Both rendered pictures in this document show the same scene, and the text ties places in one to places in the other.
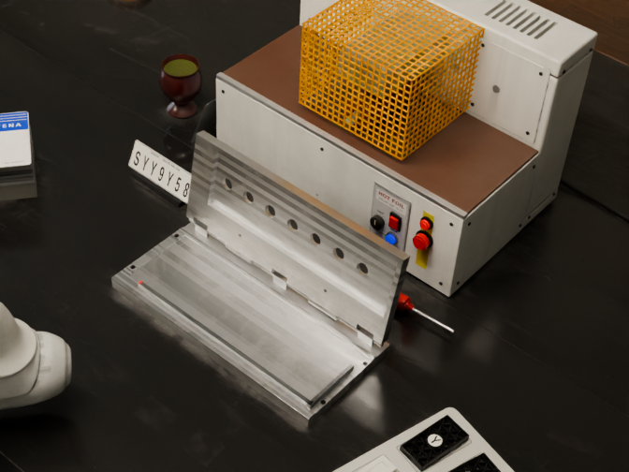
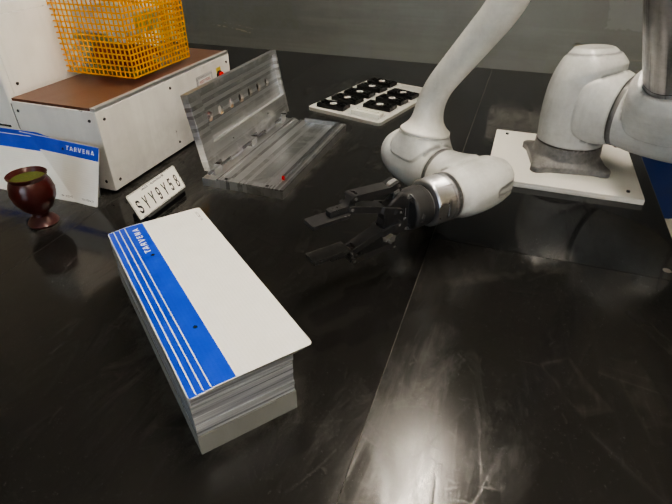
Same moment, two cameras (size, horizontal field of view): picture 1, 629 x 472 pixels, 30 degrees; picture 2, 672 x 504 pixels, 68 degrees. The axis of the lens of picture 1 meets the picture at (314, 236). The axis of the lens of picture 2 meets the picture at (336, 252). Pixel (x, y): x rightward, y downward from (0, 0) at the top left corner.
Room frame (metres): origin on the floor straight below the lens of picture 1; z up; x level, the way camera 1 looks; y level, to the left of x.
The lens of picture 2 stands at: (1.56, 1.32, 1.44)
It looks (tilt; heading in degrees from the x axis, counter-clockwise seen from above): 34 degrees down; 252
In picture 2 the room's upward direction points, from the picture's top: straight up
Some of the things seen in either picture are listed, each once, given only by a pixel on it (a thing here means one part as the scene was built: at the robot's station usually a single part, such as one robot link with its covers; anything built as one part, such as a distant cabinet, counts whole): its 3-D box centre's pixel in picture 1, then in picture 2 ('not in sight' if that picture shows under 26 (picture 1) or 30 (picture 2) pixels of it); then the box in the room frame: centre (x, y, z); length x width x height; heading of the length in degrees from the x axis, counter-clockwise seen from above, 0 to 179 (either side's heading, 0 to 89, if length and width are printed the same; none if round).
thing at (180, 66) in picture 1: (181, 87); (35, 198); (1.86, 0.28, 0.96); 0.09 x 0.09 x 0.11
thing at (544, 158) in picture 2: not in sight; (564, 147); (0.64, 0.36, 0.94); 0.22 x 0.18 x 0.06; 61
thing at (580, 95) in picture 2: not in sight; (586, 95); (0.64, 0.39, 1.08); 0.18 x 0.16 x 0.22; 113
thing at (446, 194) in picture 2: not in sight; (433, 200); (1.14, 0.61, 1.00); 0.09 x 0.06 x 0.09; 105
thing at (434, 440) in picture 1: (434, 442); (333, 105); (1.07, -0.20, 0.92); 0.10 x 0.05 x 0.01; 131
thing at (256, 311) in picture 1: (248, 311); (281, 149); (1.31, 0.10, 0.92); 0.44 x 0.21 x 0.04; 52
